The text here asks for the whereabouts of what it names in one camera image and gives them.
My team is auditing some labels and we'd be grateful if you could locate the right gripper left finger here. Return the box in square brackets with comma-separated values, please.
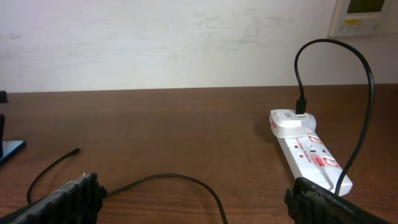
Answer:
[1, 173, 108, 224]

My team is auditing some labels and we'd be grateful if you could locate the white wall thermostat panel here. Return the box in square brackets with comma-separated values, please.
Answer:
[328, 0, 397, 37]

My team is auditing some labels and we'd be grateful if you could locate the blue Galaxy smartphone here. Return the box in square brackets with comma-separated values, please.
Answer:
[0, 140, 26, 166]

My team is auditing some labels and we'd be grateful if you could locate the white USB charger plug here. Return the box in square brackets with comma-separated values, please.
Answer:
[269, 110, 317, 139]

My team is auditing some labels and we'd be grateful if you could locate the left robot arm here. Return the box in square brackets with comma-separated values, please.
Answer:
[0, 90, 8, 157]

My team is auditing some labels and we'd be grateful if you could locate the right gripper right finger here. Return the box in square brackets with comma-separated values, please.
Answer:
[284, 177, 388, 224]

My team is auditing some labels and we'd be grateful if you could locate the black USB charging cable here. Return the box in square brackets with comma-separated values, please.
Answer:
[26, 38, 376, 224]

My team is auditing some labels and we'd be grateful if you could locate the white power strip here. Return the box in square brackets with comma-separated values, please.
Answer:
[276, 132, 343, 192]

